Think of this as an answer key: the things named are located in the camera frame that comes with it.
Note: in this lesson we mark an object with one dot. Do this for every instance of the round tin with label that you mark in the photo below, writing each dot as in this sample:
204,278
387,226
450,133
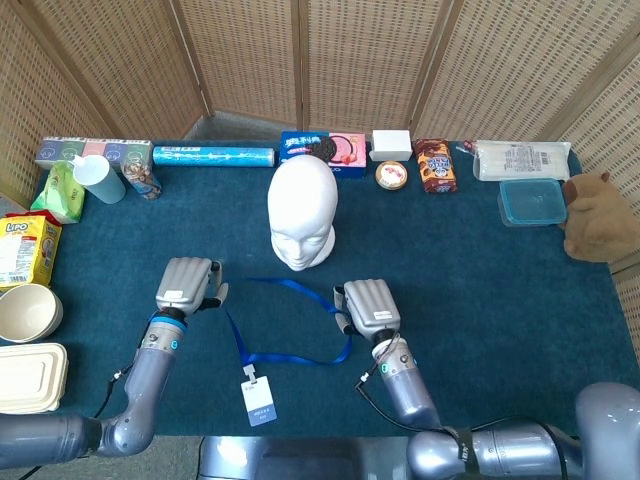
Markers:
391,175

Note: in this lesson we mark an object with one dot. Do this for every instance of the small white box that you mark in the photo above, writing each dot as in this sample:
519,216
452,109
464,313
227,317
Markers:
391,142

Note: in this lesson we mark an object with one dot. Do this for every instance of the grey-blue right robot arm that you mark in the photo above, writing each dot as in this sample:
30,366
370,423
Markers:
405,390

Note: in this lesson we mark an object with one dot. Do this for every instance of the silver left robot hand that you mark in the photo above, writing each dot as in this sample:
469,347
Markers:
182,282

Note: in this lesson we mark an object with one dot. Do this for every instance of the pale blue plastic cup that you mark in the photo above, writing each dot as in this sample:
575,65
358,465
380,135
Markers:
102,182

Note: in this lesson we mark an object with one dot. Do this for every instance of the yellow Lipo snack packet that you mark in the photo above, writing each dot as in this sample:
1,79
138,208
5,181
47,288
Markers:
25,250

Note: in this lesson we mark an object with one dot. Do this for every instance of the brown plush toy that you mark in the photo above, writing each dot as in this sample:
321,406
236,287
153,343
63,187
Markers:
595,225

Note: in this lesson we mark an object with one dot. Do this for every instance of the blue tablecloth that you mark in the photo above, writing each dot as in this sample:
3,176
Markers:
475,300

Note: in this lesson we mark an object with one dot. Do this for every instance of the clear plastic packet with barcode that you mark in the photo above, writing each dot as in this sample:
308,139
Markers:
520,160

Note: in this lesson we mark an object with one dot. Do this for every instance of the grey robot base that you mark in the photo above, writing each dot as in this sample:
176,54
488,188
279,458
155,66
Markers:
300,460

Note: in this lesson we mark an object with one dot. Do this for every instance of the woven bamboo folding screen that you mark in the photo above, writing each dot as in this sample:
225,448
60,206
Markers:
370,60

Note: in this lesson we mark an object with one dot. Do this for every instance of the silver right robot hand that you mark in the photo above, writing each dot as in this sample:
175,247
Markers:
372,305

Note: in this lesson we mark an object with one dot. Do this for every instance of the multicolour tissue pack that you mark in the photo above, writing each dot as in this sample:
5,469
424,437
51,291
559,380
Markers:
95,148

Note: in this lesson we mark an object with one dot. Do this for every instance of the green tissue packet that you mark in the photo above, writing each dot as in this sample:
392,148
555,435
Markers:
57,192

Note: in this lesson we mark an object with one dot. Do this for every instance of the blue and pink Oreo box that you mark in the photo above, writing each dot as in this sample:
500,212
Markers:
300,145

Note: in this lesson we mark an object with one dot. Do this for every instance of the clear container with blue lid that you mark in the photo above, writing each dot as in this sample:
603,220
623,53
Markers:
532,202

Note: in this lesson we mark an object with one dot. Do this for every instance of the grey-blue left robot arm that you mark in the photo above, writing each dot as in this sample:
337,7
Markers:
145,380

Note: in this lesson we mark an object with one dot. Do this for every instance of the small red and white packet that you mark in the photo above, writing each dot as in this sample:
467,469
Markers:
467,146

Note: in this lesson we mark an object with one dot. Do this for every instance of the white foam mannequin head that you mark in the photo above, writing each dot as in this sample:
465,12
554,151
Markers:
302,200

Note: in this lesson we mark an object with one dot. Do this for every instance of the cream bowl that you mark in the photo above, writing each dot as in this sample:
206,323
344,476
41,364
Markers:
25,310

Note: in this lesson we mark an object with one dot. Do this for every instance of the cream lunch box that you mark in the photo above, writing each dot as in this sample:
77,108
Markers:
30,377

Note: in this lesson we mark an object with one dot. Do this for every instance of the light blue film roll box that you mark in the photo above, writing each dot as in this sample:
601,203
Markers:
215,156

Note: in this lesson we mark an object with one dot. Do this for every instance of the brown biscuit packet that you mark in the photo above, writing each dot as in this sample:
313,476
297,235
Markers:
436,167

